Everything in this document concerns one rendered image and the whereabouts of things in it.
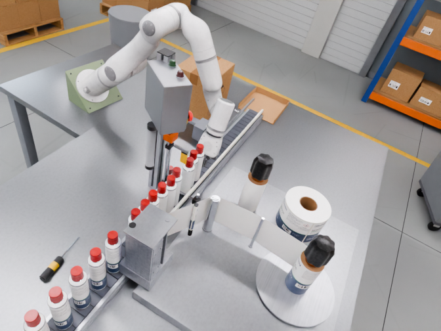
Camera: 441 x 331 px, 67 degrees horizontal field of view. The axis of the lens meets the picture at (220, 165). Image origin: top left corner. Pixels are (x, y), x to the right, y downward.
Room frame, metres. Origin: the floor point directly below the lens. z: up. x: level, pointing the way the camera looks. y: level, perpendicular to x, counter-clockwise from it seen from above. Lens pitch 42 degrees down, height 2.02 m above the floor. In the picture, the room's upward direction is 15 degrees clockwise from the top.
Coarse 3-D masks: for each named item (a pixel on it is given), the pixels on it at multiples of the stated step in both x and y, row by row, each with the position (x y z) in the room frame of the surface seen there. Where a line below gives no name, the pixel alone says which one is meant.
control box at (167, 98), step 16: (160, 64) 1.00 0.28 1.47; (176, 64) 1.03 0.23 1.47; (160, 80) 0.90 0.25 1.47; (176, 80) 0.93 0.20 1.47; (160, 96) 0.89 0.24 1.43; (176, 96) 0.90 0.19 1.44; (160, 112) 0.88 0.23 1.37; (176, 112) 0.90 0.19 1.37; (160, 128) 0.87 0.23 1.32; (176, 128) 0.91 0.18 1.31
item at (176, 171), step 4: (176, 168) 0.94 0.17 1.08; (176, 172) 0.92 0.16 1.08; (180, 172) 0.94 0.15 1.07; (176, 176) 0.92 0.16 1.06; (180, 176) 0.94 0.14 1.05; (176, 180) 0.92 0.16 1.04; (180, 180) 0.93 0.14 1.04; (180, 184) 0.93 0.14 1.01; (176, 192) 0.92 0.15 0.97; (176, 196) 0.92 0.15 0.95; (176, 200) 0.92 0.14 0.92; (176, 204) 0.92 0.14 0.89
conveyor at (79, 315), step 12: (240, 120) 1.69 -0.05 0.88; (228, 132) 1.54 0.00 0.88; (240, 132) 1.57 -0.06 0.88; (228, 144) 1.43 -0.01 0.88; (204, 168) 1.20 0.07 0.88; (204, 180) 1.12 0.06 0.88; (192, 192) 1.02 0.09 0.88; (108, 276) 0.54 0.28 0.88; (120, 276) 0.55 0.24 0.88; (108, 288) 0.50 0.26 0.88; (72, 300) 0.43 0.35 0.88; (96, 300) 0.45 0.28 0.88; (72, 312) 0.40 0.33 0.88; (84, 312) 0.41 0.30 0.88; (48, 324) 0.35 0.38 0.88; (72, 324) 0.37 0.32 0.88
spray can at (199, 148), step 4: (200, 144) 1.12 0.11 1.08; (196, 148) 1.11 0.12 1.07; (200, 148) 1.10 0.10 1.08; (200, 152) 1.10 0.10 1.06; (200, 156) 1.10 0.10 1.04; (200, 160) 1.10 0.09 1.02; (200, 164) 1.10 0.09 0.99; (200, 168) 1.10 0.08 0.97; (196, 172) 1.09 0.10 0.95; (200, 172) 1.11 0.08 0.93; (196, 176) 1.09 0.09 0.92; (196, 180) 1.10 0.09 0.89
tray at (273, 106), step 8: (256, 88) 2.17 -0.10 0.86; (248, 96) 2.03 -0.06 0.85; (256, 96) 2.10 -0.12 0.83; (264, 96) 2.13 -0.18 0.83; (272, 96) 2.13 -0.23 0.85; (240, 104) 1.92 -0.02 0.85; (256, 104) 1.99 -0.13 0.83; (264, 104) 2.02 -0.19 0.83; (272, 104) 2.05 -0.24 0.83; (280, 104) 2.07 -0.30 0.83; (264, 112) 1.92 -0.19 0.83; (272, 112) 1.95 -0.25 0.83; (280, 112) 1.91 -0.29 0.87; (264, 120) 1.83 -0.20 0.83; (272, 120) 1.85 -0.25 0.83
